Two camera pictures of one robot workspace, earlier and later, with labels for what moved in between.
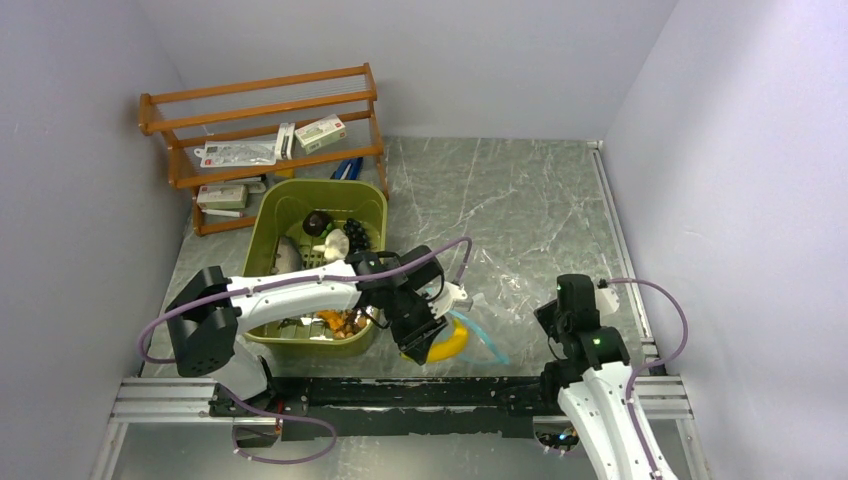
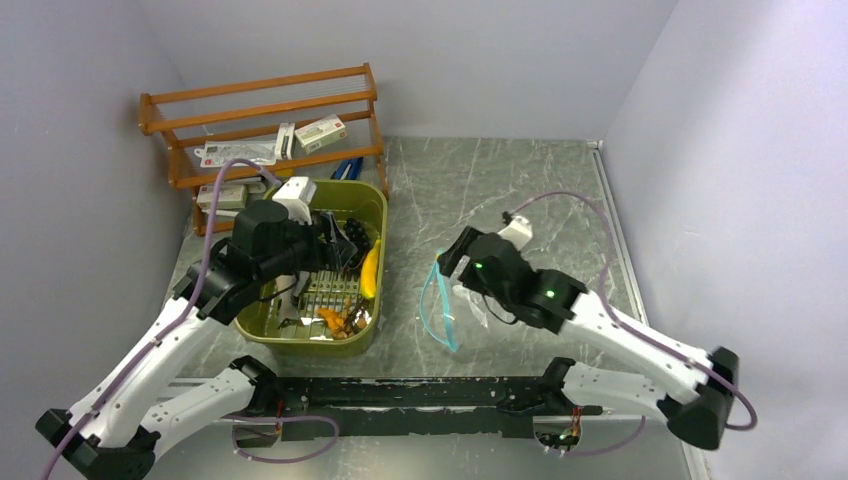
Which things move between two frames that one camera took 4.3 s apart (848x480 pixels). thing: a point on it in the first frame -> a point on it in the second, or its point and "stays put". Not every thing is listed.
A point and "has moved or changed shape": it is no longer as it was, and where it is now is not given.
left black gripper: [416, 345] -> [331, 254]
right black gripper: [543, 314] -> [451, 258]
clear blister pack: [237, 153] stays put
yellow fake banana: [441, 351] has moved or changed shape
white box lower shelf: [222, 196] stays put
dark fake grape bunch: [357, 235] stays put
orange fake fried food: [333, 318] stays put
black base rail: [393, 408] stays put
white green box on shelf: [321, 133] stays put
